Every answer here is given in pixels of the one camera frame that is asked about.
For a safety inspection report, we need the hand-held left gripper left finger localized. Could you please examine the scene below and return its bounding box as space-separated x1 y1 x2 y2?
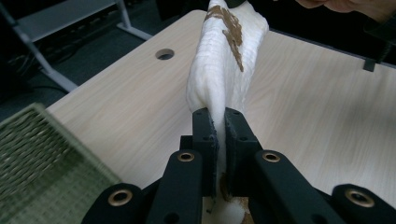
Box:
180 107 219 200

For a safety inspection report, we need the cream towel with brown pattern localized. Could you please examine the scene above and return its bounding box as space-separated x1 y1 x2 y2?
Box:
185 0 271 224

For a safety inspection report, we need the green woven basket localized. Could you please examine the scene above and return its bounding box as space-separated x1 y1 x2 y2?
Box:
0 103 123 224

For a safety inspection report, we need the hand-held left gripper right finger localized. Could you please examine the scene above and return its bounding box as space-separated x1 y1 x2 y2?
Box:
224 107 263 198

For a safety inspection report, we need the white metal stand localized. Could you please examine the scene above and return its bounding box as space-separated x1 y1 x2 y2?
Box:
0 0 154 93

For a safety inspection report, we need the black stand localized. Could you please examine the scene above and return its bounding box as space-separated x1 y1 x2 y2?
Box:
361 12 396 73

